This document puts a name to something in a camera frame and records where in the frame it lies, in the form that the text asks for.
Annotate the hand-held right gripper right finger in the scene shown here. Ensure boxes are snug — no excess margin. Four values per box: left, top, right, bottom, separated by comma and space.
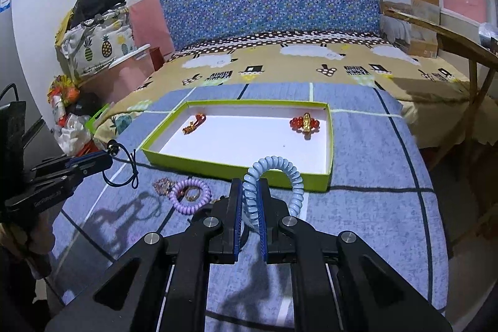
259, 178, 454, 332

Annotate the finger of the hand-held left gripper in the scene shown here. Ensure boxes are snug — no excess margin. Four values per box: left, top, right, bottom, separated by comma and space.
24, 168, 88, 196
31, 152, 114, 178

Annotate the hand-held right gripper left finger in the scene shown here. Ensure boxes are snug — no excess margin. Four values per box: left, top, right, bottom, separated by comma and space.
47, 178, 244, 332

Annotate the black cord necklace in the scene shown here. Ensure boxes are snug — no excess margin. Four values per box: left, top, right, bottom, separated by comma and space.
103, 141, 141, 189

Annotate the purple coil hair tie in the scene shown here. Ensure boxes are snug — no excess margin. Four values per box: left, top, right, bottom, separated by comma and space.
171, 178, 211, 216

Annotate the light blue coil hair tie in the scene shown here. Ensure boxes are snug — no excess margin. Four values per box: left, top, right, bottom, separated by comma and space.
242, 156, 304, 236

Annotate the green cardboard tray box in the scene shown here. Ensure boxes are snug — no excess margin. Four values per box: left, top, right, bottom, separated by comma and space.
141, 100, 334, 193

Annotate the person's left hand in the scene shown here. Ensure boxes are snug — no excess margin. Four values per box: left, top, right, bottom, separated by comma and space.
0, 209, 54, 270

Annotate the white plastic bag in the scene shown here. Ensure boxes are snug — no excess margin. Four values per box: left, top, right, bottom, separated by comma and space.
52, 114, 95, 156

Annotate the black plastic bag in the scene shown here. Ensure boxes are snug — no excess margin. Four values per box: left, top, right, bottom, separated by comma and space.
76, 93, 102, 119

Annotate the orange yellow snack bag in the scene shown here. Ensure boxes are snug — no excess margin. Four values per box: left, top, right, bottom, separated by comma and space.
47, 75, 81, 108

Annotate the pink storage bin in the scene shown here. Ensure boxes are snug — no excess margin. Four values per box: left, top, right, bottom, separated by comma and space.
80, 46, 153, 104

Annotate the grey refrigerator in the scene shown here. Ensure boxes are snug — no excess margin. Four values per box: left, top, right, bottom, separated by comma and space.
0, 0, 44, 146

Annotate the blue grid blanket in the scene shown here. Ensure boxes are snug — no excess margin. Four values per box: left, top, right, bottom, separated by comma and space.
50, 82, 448, 332

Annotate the white bin lid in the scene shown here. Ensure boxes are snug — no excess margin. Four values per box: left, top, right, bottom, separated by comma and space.
109, 43, 152, 67

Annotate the pineapple print bag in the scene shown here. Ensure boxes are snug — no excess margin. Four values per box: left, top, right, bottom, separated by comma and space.
60, 7, 137, 79

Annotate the tan sheep print bedsheet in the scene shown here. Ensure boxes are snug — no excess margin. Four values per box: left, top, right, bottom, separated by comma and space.
95, 30, 498, 146

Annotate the wooden folding table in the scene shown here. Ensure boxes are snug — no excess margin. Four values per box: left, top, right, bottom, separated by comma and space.
383, 7, 498, 239

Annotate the clear plastic bag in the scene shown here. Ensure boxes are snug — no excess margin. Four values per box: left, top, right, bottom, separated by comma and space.
478, 23, 498, 53

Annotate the red bead gold figure bracelet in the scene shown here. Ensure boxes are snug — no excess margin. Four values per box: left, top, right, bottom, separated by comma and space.
290, 113, 320, 140

